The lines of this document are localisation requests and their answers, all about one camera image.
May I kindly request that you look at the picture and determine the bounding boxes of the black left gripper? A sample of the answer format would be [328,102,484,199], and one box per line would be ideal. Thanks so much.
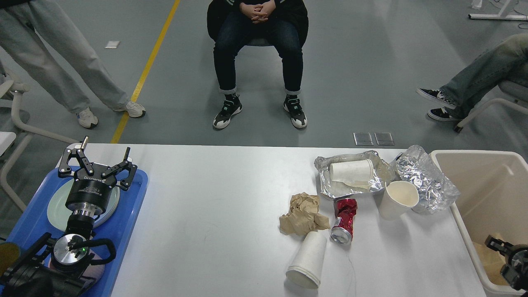
[58,136,138,216]

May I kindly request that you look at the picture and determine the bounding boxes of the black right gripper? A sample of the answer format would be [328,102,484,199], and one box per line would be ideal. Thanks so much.
[484,235,528,291]

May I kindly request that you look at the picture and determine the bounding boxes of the large brown paper bag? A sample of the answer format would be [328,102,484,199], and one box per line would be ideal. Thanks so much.
[473,242,509,286]

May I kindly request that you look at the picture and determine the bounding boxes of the green plate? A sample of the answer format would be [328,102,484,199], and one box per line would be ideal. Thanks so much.
[47,179,120,231]

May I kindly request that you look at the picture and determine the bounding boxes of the aluminium foil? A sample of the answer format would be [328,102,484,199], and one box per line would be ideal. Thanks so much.
[391,145,461,215]

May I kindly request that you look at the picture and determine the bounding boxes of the pink mug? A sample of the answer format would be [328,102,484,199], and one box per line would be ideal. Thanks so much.
[47,252,105,283]

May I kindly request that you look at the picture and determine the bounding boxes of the white paper cup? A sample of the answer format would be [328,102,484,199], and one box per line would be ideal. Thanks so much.
[379,181,419,221]
[285,231,328,290]

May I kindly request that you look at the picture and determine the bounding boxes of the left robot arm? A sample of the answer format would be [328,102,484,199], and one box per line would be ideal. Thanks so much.
[1,137,137,297]

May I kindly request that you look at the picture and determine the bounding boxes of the pink plate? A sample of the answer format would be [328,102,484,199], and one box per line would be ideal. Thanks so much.
[94,200,118,228]

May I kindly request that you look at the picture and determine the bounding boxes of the beige plastic bin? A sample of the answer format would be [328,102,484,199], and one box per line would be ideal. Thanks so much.
[430,150,528,297]

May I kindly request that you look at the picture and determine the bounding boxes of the blue plastic tray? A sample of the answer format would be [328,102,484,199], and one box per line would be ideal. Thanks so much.
[7,169,148,297]

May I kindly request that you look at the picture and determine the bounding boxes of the dark teal cup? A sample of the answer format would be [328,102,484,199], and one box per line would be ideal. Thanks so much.
[0,242,21,276]

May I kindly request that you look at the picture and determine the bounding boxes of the white paper scrap on floor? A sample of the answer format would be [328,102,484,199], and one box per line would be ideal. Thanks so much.
[104,40,120,49]

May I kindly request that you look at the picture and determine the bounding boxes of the standing person grey trousers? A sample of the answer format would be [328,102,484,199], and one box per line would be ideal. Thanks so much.
[0,0,147,129]

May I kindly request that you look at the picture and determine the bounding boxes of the white office chair right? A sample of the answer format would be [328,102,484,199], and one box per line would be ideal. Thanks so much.
[454,80,528,133]

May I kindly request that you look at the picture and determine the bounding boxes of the crushed red can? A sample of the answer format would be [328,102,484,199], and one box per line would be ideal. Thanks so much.
[330,198,358,245]

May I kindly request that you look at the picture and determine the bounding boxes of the paper cup in foil tray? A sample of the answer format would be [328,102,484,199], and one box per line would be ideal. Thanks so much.
[330,159,374,186]

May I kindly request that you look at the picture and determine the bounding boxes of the floor socket plate right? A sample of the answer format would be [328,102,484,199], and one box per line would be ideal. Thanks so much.
[375,133,395,146]

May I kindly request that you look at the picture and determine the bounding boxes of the floor socket plate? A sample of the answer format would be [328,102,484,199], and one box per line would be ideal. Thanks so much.
[353,133,374,146]
[375,133,395,146]

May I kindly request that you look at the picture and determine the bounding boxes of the aluminium foil tray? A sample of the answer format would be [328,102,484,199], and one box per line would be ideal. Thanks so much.
[314,150,396,199]

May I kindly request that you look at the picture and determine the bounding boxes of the floor socket plate left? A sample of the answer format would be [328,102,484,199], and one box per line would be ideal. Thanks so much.
[353,133,374,146]

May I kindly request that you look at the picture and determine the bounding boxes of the chair under middle person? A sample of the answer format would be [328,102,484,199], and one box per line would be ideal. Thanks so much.
[245,36,272,47]

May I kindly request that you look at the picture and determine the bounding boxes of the seated person dark jeans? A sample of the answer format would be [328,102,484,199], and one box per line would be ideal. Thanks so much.
[206,0,309,130]

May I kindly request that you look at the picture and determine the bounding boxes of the seated person on right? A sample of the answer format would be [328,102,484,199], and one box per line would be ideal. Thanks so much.
[416,33,528,121]

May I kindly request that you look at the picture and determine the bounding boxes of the lying white paper cup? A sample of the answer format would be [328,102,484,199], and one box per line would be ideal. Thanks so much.
[285,231,328,290]

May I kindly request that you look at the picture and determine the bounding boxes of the crumpled brown paper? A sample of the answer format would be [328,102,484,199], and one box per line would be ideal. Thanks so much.
[279,192,330,236]

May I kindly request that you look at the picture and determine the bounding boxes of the white desk leg far right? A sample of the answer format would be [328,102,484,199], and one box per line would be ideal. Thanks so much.
[468,0,528,21]

